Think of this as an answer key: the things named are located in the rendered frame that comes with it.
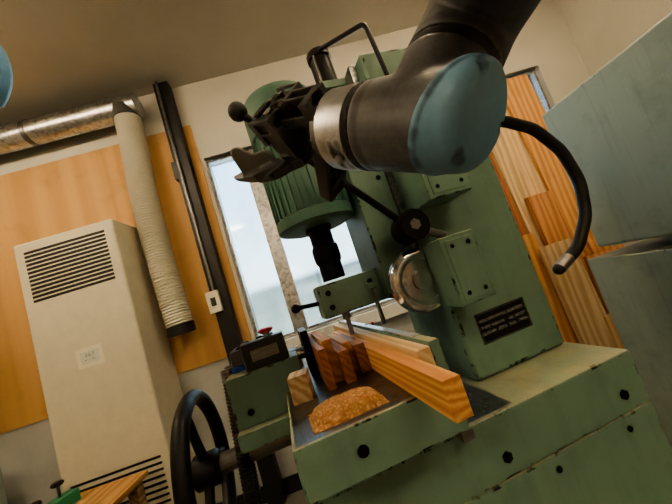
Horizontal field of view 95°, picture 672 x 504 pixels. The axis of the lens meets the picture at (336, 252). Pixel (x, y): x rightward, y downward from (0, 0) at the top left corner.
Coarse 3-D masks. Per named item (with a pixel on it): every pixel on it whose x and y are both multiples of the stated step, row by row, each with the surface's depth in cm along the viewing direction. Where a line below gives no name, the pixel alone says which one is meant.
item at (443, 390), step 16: (368, 352) 53; (384, 352) 47; (384, 368) 47; (400, 368) 40; (416, 368) 35; (432, 368) 33; (400, 384) 41; (416, 384) 36; (432, 384) 31; (448, 384) 29; (432, 400) 33; (448, 400) 29; (464, 400) 29; (448, 416) 30; (464, 416) 29
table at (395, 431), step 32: (320, 384) 55; (352, 384) 50; (384, 384) 45; (288, 416) 54; (384, 416) 36; (416, 416) 37; (256, 448) 52; (320, 448) 34; (352, 448) 35; (384, 448) 36; (416, 448) 36; (320, 480) 34; (352, 480) 34
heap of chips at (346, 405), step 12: (336, 396) 41; (348, 396) 40; (360, 396) 39; (372, 396) 39; (324, 408) 39; (336, 408) 38; (348, 408) 38; (360, 408) 38; (372, 408) 38; (312, 420) 39; (324, 420) 37; (336, 420) 37
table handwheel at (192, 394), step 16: (192, 400) 56; (208, 400) 65; (176, 416) 52; (208, 416) 67; (176, 432) 49; (192, 432) 54; (224, 432) 70; (176, 448) 47; (224, 448) 68; (272, 448) 58; (176, 464) 46; (192, 464) 56; (208, 464) 55; (224, 464) 56; (176, 480) 45; (192, 480) 46; (208, 480) 54; (224, 480) 66; (176, 496) 44; (192, 496) 45; (208, 496) 54; (224, 496) 64
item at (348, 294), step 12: (360, 276) 66; (372, 276) 66; (324, 288) 64; (336, 288) 64; (348, 288) 65; (360, 288) 65; (324, 300) 63; (336, 300) 64; (348, 300) 64; (360, 300) 65; (372, 300) 65; (324, 312) 63; (336, 312) 63; (348, 312) 66
